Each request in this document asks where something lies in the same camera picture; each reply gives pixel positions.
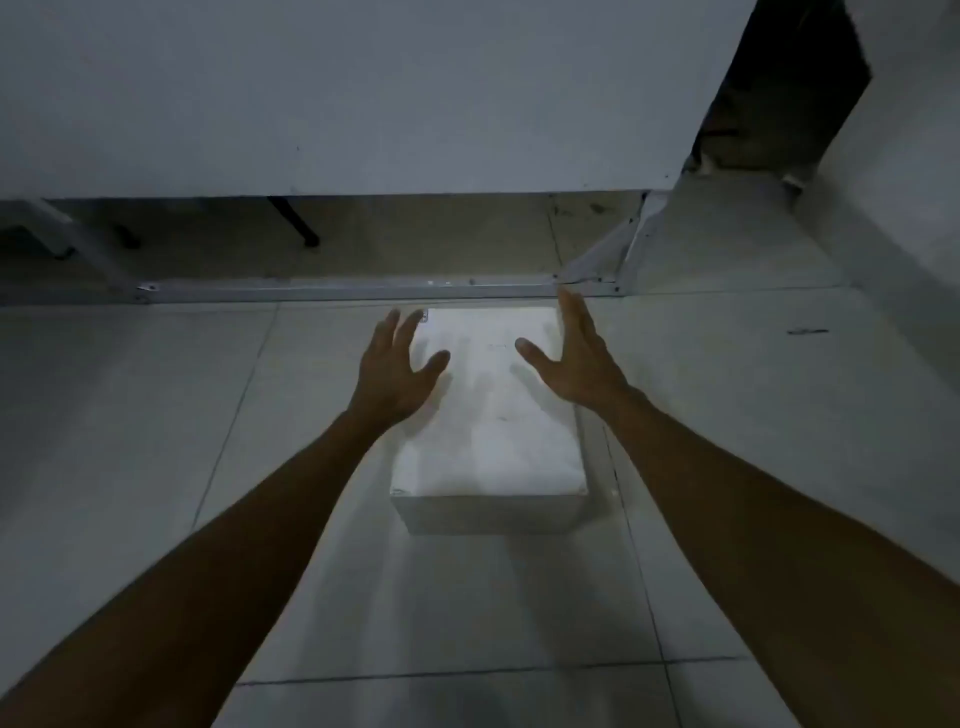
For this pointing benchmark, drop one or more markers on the person's right hand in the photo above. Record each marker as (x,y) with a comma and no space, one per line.
(581,367)

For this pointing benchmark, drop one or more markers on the person's left hand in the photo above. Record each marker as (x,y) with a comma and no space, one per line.
(390,382)

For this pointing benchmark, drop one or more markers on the white box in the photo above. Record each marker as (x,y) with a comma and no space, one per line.
(487,450)

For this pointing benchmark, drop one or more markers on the person's right forearm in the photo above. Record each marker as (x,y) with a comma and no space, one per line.
(750,540)

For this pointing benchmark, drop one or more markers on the person's left forearm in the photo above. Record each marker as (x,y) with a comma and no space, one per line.
(225,577)

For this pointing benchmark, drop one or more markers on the white metal brace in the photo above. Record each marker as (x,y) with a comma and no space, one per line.
(82,240)
(607,255)

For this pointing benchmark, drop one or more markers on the black furniture leg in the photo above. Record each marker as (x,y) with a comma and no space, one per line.
(296,221)
(129,236)

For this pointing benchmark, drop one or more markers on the white partition panel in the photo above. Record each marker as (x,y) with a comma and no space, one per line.
(337,90)

